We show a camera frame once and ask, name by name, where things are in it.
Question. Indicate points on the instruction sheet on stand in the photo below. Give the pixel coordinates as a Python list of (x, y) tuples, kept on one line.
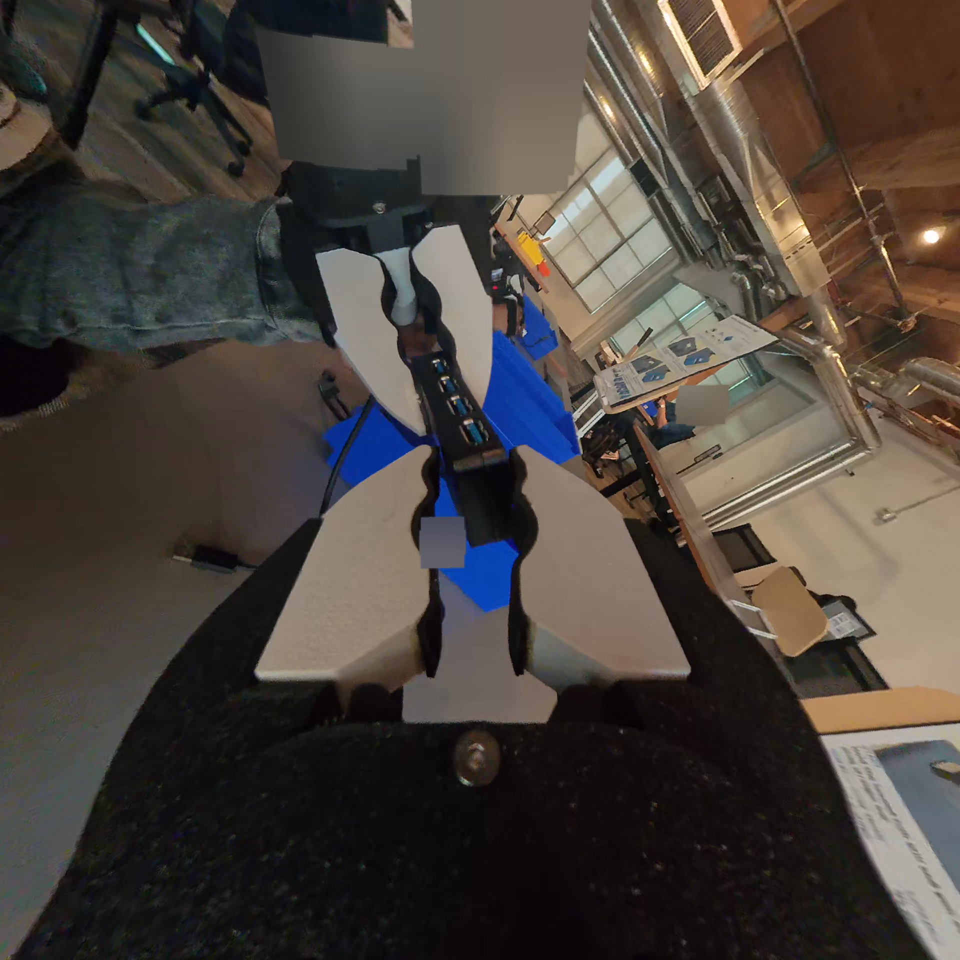
[(885, 705), (788, 612)]

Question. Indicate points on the printed roll-up banner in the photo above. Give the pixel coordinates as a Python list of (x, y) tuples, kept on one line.
[(675, 360)]

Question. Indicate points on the black office chair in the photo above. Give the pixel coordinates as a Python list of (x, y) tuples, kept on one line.
[(165, 75)]

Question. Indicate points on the large metal ventilation duct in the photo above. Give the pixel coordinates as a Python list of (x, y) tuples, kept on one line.
[(765, 180)]

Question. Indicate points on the black usb hub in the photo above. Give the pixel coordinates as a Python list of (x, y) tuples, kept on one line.
[(465, 428)]

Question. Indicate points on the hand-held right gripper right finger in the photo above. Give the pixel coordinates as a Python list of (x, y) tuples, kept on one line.
[(600, 600)]

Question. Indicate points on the blue plastic bin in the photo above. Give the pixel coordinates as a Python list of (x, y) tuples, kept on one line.
[(525, 398)]

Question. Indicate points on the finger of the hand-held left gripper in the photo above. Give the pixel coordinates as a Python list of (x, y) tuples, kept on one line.
[(458, 300), (360, 330)]

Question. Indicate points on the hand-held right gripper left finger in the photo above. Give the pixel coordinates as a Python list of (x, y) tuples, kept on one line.
[(353, 600)]

